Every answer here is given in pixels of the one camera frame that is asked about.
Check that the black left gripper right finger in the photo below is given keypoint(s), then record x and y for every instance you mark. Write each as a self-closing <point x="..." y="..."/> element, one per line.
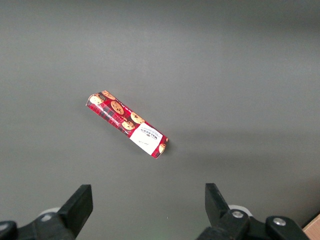
<point x="220" y="212"/>

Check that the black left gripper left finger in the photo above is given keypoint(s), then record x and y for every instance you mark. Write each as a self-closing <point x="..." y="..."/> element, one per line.
<point x="75" y="207"/>

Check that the light wooden board edge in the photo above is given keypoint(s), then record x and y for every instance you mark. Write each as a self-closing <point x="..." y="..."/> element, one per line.
<point x="313" y="230"/>

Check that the red tartan cookie box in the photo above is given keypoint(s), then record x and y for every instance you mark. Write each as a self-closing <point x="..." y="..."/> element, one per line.
<point x="125" y="120"/>

